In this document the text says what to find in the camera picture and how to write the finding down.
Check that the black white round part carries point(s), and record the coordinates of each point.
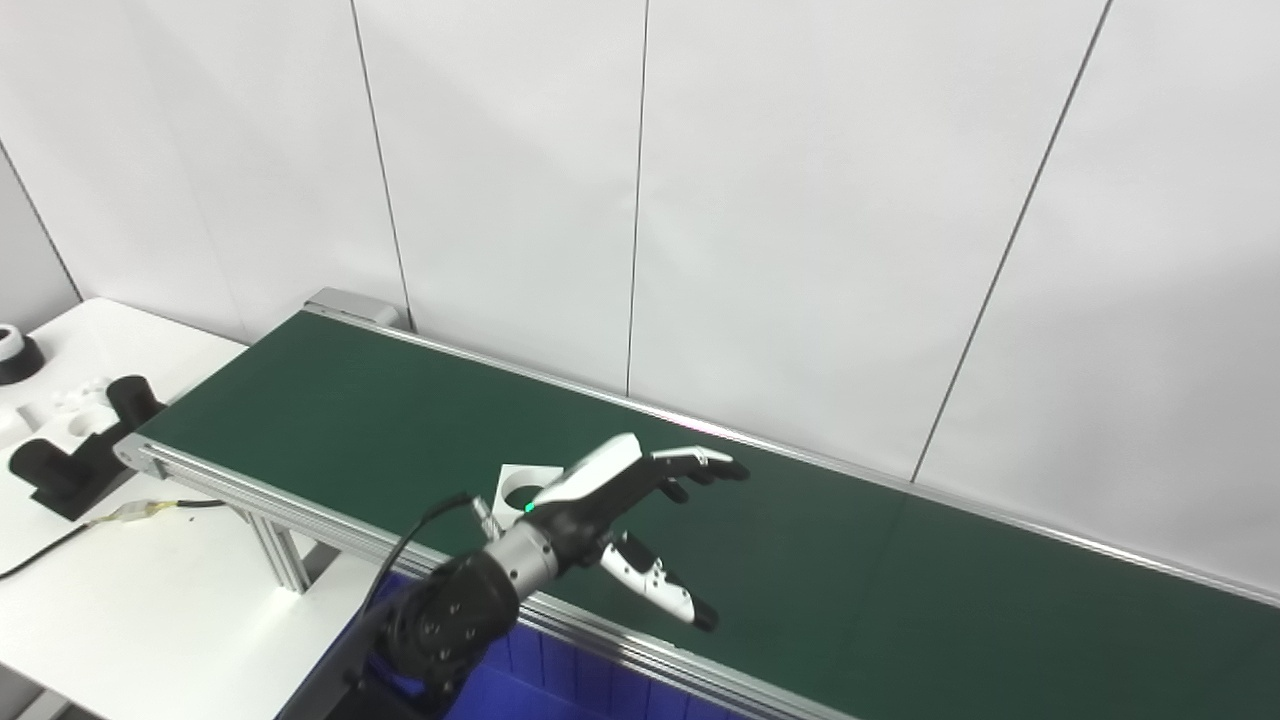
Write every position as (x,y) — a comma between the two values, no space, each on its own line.
(15,355)

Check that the blue plastic bin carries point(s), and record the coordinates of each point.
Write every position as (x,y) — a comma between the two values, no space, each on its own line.
(560,690)

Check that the white square part round hole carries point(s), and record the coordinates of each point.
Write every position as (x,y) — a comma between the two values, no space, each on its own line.
(510,478)

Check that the green conveyor belt aluminium frame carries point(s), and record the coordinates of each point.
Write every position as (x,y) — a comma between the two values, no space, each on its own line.
(850,560)

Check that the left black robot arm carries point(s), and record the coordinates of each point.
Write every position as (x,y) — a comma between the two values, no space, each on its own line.
(450,620)

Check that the aluminium conveyor leg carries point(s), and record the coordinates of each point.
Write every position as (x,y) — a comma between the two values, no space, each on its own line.
(280,555)

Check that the black plastic part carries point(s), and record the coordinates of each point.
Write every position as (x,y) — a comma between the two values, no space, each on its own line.
(75,465)

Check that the white plastic part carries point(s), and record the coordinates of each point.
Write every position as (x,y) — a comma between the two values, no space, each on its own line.
(75,400)

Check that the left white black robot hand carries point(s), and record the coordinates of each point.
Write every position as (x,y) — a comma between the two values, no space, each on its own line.
(590,485)

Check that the grey conveyor end housing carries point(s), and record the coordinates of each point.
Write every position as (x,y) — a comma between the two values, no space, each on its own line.
(350,305)

